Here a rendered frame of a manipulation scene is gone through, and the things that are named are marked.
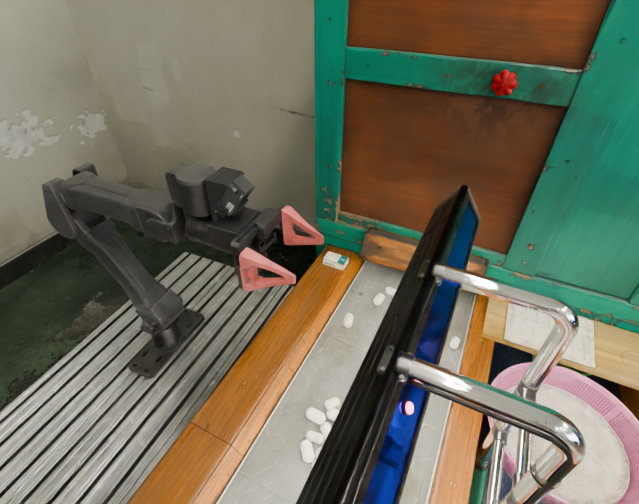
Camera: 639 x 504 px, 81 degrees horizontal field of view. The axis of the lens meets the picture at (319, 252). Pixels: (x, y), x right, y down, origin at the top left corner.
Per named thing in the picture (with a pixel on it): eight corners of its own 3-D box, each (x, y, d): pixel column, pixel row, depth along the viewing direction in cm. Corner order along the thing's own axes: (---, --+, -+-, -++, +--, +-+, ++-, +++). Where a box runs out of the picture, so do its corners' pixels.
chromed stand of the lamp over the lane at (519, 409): (349, 522, 63) (374, 368, 35) (387, 418, 77) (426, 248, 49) (465, 588, 56) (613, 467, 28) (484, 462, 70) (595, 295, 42)
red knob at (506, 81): (487, 96, 67) (494, 69, 64) (489, 92, 68) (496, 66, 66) (513, 99, 65) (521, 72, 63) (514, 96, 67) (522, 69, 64)
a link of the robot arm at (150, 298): (188, 310, 86) (90, 187, 73) (168, 331, 81) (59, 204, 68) (173, 312, 90) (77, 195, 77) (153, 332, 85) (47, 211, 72)
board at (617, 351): (480, 336, 82) (482, 333, 81) (489, 292, 92) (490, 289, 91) (663, 399, 70) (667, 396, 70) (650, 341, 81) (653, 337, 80)
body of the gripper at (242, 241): (277, 209, 59) (237, 199, 61) (241, 246, 51) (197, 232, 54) (279, 242, 63) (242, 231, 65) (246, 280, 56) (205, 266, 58)
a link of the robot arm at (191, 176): (230, 162, 56) (168, 148, 60) (193, 188, 50) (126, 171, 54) (240, 225, 64) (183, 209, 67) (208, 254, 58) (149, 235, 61)
